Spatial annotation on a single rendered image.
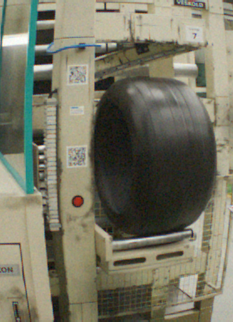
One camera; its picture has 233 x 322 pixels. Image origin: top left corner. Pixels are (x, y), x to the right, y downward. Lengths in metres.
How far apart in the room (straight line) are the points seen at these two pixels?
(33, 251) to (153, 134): 0.74
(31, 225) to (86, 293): 0.91
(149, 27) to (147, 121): 0.58
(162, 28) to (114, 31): 0.22
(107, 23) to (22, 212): 1.18
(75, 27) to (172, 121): 0.49
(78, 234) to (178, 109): 0.57
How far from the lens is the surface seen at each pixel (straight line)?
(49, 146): 2.04
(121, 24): 2.36
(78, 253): 2.16
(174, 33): 2.46
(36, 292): 1.43
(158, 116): 1.97
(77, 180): 2.08
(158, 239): 2.17
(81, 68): 2.03
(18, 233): 1.36
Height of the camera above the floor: 1.60
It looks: 11 degrees down
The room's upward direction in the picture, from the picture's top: straight up
